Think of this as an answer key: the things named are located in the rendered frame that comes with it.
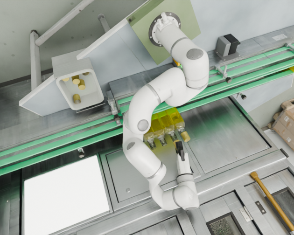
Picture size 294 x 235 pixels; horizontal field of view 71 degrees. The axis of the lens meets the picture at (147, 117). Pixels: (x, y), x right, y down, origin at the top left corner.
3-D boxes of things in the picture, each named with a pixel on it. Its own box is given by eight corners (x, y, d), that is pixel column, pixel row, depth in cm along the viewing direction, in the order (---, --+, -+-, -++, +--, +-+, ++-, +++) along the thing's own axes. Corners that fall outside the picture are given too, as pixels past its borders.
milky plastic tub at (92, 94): (70, 100, 112) (73, 111, 107) (52, 67, 94) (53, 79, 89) (101, 90, 114) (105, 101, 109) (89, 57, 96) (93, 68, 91)
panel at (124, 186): (24, 181, 114) (24, 249, 95) (21, 179, 112) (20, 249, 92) (173, 127, 127) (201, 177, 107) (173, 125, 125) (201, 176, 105)
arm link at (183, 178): (193, 186, 95) (192, 180, 97) (195, 179, 88) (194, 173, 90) (177, 188, 95) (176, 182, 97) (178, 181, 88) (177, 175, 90)
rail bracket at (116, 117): (112, 114, 113) (118, 132, 105) (105, 93, 99) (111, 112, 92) (117, 113, 113) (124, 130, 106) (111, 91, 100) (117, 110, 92)
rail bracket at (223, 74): (212, 68, 114) (225, 84, 106) (214, 57, 108) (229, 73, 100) (218, 66, 115) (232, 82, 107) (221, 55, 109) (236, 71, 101)
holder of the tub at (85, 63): (74, 105, 116) (76, 115, 112) (52, 67, 94) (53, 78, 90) (103, 96, 119) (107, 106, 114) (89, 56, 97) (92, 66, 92)
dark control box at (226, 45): (214, 48, 121) (222, 57, 116) (217, 36, 115) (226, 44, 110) (227, 44, 122) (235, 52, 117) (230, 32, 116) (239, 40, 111)
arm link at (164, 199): (163, 156, 79) (194, 191, 85) (138, 168, 85) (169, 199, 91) (158, 173, 72) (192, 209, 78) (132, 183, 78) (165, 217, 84)
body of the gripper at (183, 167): (192, 182, 96) (187, 160, 103) (195, 174, 88) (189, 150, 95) (176, 184, 96) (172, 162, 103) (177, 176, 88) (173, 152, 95)
